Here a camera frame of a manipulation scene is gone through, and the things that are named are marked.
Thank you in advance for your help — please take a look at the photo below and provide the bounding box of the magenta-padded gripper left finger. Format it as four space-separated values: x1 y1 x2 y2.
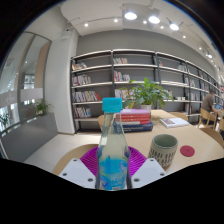
58 146 101 189

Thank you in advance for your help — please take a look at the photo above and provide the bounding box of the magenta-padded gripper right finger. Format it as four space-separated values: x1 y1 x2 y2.
128 145 167 189

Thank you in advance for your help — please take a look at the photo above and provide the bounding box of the clear bottle with blue cap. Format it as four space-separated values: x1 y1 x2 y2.
95 97 132 192

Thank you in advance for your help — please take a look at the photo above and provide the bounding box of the light wooden chair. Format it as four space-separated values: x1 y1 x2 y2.
97 114 105 132
52 143 99 176
199 127 224 149
168 111 189 122

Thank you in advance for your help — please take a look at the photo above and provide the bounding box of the grey-green patterned mug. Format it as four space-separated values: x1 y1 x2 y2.
147 133 179 168

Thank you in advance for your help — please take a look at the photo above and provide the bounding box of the flat round red coaster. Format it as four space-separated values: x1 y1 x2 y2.
179 145 196 158

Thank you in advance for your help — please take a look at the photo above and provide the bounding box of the open white book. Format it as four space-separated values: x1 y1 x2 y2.
159 117 190 129

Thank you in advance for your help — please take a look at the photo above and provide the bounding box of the pink book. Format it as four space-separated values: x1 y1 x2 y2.
119 108 152 116

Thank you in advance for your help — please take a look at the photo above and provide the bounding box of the green plant on grey ledge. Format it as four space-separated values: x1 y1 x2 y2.
0 112 11 129
34 98 54 117

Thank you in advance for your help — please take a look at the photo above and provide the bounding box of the green potted plant, white pot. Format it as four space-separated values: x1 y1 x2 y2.
121 77 174 113

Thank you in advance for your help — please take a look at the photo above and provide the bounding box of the group of wooden chairs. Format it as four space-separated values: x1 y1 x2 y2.
196 108 224 133

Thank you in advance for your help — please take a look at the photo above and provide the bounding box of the person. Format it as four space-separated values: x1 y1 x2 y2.
200 88 221 116

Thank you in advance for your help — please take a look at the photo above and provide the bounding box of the grey shelf unit with books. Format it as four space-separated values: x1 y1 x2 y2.
69 48 224 133

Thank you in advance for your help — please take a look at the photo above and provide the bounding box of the group of ceiling lights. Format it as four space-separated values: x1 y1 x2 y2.
83 9 214 59

